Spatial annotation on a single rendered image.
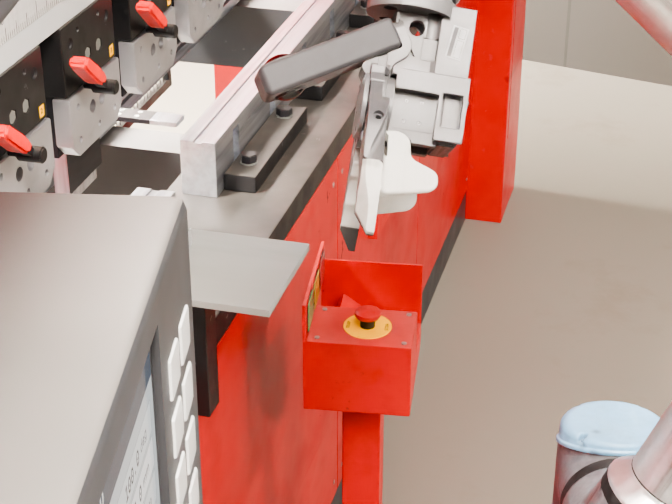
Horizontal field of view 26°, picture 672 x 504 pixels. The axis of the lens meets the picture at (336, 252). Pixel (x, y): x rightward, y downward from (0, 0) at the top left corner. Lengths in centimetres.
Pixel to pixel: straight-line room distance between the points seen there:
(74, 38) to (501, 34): 235
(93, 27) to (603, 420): 75
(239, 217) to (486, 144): 189
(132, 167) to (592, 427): 119
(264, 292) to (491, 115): 230
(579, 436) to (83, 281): 100
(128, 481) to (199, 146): 173
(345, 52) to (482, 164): 298
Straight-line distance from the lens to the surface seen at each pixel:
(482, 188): 414
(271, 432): 238
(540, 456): 324
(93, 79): 171
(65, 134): 175
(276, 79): 113
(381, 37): 115
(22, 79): 163
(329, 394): 217
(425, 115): 114
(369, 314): 214
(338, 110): 265
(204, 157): 231
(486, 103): 404
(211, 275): 185
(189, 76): 522
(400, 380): 215
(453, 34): 116
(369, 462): 232
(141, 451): 62
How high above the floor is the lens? 190
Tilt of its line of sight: 28 degrees down
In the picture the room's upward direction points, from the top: straight up
